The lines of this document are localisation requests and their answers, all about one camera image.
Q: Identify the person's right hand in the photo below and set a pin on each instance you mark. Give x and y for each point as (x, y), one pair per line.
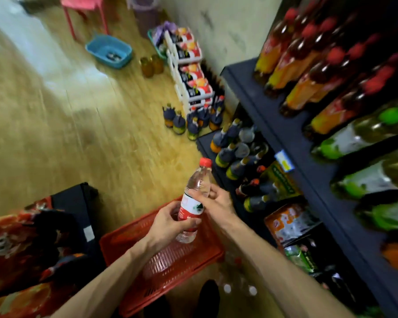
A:
(220, 208)

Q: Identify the person's left hand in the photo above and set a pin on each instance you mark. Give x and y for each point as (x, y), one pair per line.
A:
(164, 228)

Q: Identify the person's right thumb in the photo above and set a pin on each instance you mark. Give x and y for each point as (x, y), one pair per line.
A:
(197, 195)

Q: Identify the person's left thumb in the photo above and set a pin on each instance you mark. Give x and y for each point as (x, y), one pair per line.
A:
(189, 224)

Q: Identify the clear red-capped water bottle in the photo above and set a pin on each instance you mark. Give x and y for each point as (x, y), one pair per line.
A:
(199, 183)

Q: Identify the person's left forearm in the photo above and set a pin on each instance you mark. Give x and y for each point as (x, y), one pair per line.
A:
(106, 281)

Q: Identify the person's right forearm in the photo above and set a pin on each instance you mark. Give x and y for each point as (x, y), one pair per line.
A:
(278, 271)

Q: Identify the red plastic basket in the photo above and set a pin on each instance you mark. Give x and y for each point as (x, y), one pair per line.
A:
(172, 264)

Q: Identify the row of dark shelf bottles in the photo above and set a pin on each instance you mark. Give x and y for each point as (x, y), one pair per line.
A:
(238, 162)

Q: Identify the pack of white-capped clear bottles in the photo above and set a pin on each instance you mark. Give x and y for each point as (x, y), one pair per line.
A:
(237, 278)

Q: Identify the group of dark sauce bottles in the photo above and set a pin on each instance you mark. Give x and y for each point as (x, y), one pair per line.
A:
(194, 119)

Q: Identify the person's black shoe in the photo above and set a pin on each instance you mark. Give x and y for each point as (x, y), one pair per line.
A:
(209, 299)

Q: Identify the green yellow packet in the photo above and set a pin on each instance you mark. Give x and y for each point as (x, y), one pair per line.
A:
(282, 182)

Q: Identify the blue yellow price tag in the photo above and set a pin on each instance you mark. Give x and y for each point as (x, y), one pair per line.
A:
(284, 160)

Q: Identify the orange white snack packet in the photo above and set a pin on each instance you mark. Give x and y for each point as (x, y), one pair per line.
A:
(290, 223)

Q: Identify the green snack packet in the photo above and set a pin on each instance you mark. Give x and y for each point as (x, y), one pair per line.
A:
(300, 258)

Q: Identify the black box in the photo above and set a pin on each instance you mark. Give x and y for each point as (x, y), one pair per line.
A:
(74, 208)

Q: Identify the dark metal shelf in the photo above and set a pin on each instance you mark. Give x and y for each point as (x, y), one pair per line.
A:
(318, 192)

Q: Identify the stack of white printed cartons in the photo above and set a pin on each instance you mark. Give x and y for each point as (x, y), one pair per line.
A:
(190, 72)

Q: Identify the amber glass jar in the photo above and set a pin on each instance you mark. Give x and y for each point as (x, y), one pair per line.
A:
(147, 67)
(158, 64)

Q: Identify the green basket with purple bag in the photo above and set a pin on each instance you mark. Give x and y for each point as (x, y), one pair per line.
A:
(159, 36)

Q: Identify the blue plastic basin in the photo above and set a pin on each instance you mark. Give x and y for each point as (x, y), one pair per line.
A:
(108, 51)

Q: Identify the green-capped drink bottle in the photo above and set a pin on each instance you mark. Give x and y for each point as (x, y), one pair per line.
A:
(358, 135)
(388, 215)
(371, 180)

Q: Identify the pile of red patterned packets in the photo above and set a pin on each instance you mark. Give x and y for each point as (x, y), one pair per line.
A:
(20, 258)

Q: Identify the row of red-capped tea bottles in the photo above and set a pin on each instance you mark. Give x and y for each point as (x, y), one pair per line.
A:
(318, 69)

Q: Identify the purple plastic bin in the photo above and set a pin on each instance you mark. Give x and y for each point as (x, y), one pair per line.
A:
(146, 11)

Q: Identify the pink plastic stool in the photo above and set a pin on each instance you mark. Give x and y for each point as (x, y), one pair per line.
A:
(83, 3)

